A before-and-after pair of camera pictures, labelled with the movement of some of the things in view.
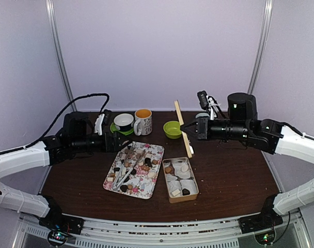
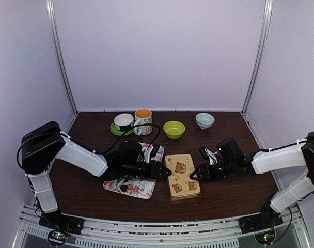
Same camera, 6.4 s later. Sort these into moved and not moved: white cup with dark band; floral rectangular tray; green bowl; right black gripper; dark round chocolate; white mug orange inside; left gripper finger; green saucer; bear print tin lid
Moved: bear print tin lid; right black gripper; left gripper finger
Not moved: white mug orange inside; floral rectangular tray; green saucer; green bowl; white cup with dark band; dark round chocolate
